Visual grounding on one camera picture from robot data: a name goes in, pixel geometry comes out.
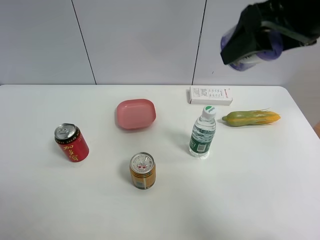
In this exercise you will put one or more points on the clear water bottle green label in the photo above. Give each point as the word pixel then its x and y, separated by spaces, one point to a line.
pixel 203 132

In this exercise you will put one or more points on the red drink can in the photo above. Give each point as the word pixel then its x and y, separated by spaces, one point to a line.
pixel 71 141

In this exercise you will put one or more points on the purple lidded jar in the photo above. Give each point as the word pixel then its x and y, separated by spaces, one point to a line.
pixel 273 48

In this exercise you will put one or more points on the orange drink can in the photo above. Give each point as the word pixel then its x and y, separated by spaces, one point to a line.
pixel 143 170

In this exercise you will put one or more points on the white cardboard box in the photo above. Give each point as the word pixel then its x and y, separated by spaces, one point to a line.
pixel 210 95

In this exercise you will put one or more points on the toy corn cob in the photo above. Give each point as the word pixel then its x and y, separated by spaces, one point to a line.
pixel 251 118

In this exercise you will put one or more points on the pink square plate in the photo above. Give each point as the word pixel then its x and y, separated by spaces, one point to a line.
pixel 135 114

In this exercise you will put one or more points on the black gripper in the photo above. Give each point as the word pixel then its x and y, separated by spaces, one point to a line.
pixel 297 21

